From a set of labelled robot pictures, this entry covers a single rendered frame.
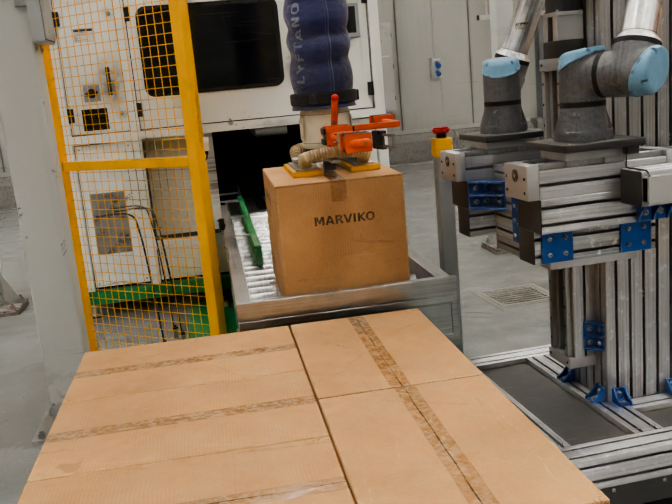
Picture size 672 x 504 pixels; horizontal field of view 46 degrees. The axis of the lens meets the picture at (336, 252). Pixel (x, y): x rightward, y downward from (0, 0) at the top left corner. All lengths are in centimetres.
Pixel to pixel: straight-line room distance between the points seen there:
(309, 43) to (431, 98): 929
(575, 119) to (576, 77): 10
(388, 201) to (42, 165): 133
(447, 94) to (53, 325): 938
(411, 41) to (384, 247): 941
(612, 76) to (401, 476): 112
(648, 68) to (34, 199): 215
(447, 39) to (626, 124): 967
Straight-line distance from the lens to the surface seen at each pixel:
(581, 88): 214
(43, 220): 316
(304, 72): 267
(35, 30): 308
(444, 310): 257
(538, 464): 152
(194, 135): 312
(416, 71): 1183
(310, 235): 247
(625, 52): 209
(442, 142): 306
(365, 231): 249
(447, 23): 1202
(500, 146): 257
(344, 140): 212
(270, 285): 294
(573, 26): 243
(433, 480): 147
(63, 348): 327
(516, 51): 273
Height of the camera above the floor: 124
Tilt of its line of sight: 12 degrees down
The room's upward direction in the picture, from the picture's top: 5 degrees counter-clockwise
